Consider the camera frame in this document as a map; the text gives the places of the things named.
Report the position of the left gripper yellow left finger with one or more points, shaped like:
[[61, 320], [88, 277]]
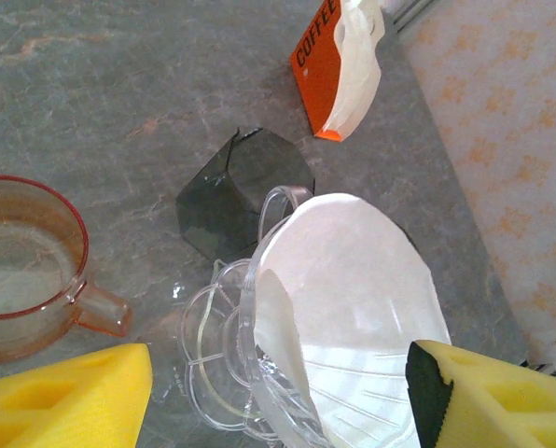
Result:
[[49, 406]]

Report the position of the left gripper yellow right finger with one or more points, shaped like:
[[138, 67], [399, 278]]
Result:
[[502, 406]]

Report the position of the white paper coffee filter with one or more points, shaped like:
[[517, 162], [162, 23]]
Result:
[[352, 280]]

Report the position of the clear plastic coffee dripper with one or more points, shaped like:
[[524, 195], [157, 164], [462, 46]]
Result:
[[273, 406]]

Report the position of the smoky grey glass cup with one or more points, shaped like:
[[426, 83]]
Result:
[[212, 210]]

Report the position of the white filter stack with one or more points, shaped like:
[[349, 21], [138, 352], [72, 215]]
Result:
[[357, 79]]

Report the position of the orange coffee filter box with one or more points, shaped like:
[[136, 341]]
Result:
[[315, 70]]

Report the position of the aluminium frame post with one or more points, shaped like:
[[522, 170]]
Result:
[[413, 14]]

